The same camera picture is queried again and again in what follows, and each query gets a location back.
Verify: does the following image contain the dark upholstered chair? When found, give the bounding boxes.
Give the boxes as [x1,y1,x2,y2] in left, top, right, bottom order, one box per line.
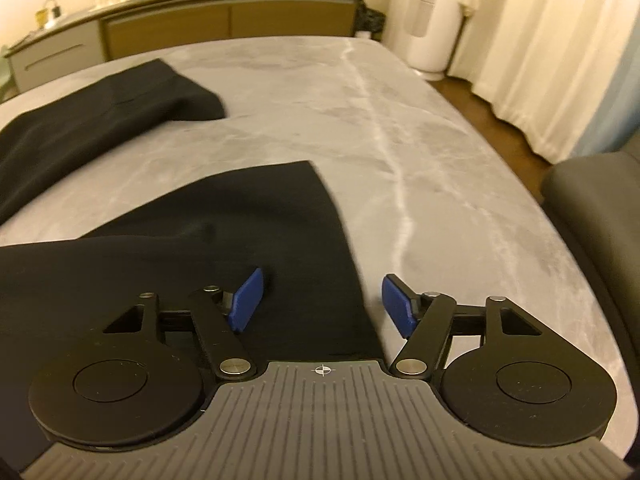
[540,152,640,341]

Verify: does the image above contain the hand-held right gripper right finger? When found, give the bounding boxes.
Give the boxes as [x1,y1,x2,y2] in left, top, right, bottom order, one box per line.
[381,274,551,378]

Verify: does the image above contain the black pants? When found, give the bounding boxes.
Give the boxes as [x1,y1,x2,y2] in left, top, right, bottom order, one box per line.
[0,58,386,468]

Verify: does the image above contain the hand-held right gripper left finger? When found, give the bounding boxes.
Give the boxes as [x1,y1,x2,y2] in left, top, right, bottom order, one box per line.
[95,267,264,380]

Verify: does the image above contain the yellow jar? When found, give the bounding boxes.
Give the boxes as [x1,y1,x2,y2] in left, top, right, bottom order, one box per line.
[35,0,57,28]

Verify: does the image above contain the black wire trash bin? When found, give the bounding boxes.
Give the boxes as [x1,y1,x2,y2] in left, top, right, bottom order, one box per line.
[357,7,386,42]

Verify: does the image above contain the grey and brown television cabinet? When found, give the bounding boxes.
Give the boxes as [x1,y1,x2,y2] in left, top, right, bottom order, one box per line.
[2,0,362,95]

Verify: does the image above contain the cream window curtain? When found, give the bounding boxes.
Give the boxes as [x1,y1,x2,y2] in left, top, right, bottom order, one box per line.
[445,0,640,163]

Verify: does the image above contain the white lace-covered standing air conditioner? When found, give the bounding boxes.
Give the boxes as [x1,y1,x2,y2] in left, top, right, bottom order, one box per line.
[406,0,478,81]

